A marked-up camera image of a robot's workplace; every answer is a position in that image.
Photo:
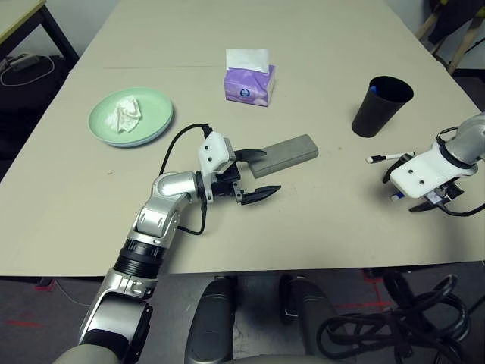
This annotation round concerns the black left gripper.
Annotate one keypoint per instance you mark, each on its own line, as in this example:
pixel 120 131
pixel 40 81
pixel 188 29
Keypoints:
pixel 225 184

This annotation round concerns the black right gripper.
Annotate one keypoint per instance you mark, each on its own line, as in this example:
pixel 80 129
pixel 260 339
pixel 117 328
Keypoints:
pixel 449 193

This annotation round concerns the white marker with blue cap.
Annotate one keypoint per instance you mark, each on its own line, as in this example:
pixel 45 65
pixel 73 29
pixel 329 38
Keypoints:
pixel 396 196

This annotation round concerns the grey glasses case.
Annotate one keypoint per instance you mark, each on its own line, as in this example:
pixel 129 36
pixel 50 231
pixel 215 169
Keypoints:
pixel 288 151

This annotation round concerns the white marker with black cap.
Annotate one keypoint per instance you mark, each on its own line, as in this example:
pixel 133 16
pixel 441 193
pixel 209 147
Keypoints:
pixel 370 159

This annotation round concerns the light green plate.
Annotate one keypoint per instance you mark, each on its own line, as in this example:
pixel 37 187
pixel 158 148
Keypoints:
pixel 155 110

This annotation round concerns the white tissue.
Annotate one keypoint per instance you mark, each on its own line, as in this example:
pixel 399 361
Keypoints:
pixel 125 115

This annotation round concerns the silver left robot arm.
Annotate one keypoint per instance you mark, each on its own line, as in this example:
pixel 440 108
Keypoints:
pixel 170 187

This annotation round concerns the black cup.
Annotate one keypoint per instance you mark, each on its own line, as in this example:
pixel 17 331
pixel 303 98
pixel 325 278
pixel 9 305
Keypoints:
pixel 371 117

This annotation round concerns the purple tissue pack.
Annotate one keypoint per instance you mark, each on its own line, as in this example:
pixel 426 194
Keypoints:
pixel 246 91

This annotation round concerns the light blue plate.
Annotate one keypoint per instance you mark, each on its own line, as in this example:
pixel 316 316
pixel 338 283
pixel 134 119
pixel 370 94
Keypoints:
pixel 132 145

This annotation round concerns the wooden stool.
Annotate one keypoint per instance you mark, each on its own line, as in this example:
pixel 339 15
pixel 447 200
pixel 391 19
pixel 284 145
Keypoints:
pixel 463 51

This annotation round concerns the grey right robot leg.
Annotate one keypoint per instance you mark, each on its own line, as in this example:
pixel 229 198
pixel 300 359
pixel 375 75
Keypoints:
pixel 307 318

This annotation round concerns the grey robot leg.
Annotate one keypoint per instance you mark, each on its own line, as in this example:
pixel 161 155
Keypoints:
pixel 210 326
pixel 307 318

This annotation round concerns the grey left robot leg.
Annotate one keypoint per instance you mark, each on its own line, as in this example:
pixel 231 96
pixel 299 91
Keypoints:
pixel 210 326

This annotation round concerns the black jacket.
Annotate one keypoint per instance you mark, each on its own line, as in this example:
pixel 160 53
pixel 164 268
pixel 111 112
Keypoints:
pixel 451 22

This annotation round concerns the black bag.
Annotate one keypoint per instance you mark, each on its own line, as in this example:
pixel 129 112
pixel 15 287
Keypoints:
pixel 26 106

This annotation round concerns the beige side table, black legs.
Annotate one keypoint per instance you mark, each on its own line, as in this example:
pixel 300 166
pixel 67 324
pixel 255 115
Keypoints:
pixel 15 15

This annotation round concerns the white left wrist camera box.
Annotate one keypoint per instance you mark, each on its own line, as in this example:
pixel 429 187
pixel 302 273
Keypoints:
pixel 212 151

